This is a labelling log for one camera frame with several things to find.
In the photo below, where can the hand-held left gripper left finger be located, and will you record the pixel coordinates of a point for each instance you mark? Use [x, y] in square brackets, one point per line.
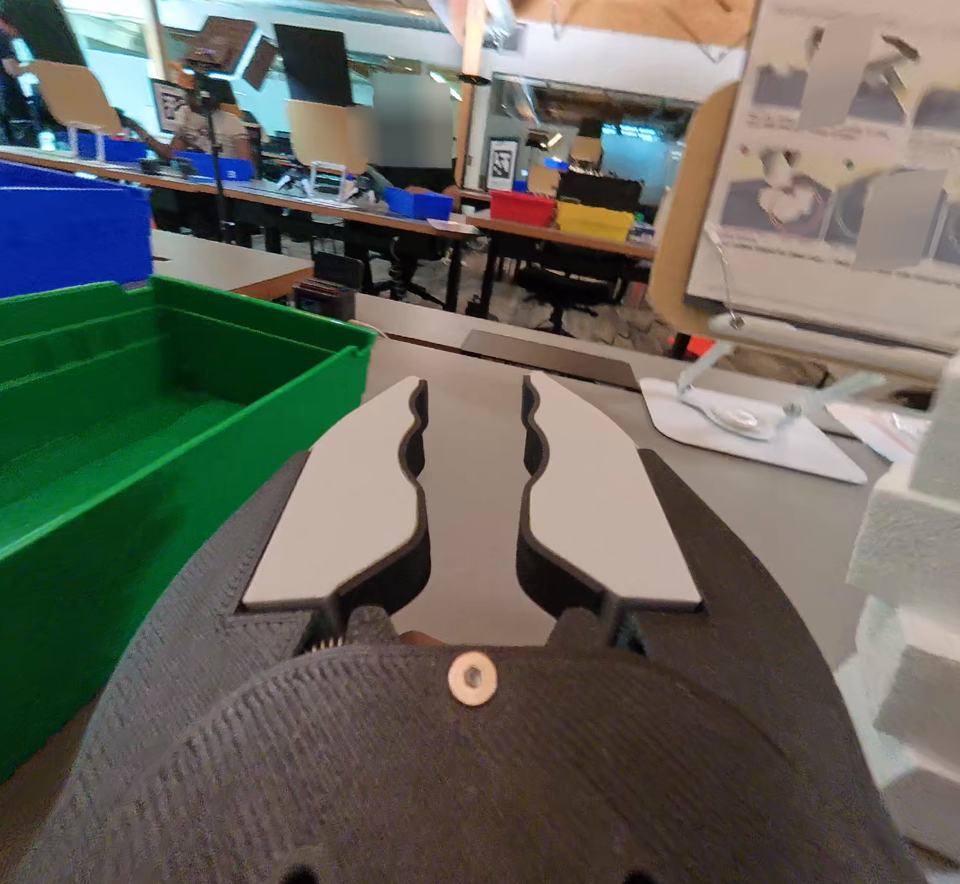
[352, 509]

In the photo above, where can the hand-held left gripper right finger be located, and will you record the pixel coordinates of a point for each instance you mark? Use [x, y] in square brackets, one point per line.
[600, 509]

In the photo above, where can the white foam cube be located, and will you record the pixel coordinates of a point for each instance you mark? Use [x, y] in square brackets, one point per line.
[892, 554]
[937, 442]
[922, 794]
[930, 666]

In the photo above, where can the green plastic bin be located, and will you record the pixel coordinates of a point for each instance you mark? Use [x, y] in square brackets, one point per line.
[187, 449]

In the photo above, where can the small black device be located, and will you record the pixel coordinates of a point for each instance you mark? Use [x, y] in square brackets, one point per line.
[324, 292]

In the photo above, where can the black office chair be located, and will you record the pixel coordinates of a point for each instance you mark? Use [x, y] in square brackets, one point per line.
[577, 284]

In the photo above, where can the beige table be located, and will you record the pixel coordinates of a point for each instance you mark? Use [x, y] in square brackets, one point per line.
[217, 262]

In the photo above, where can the yellow plastic bin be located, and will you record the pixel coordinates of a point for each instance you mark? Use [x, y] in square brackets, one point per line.
[596, 221]

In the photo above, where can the clear plastic packet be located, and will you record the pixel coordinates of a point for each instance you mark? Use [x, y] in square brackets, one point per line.
[885, 434]

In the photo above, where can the red plastic bin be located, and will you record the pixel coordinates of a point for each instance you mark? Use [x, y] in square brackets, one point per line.
[523, 209]

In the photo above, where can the long wooden table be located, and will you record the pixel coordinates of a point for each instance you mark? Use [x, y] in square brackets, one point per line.
[262, 192]

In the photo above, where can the large blue plastic bin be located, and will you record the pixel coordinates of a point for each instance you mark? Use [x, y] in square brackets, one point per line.
[67, 239]

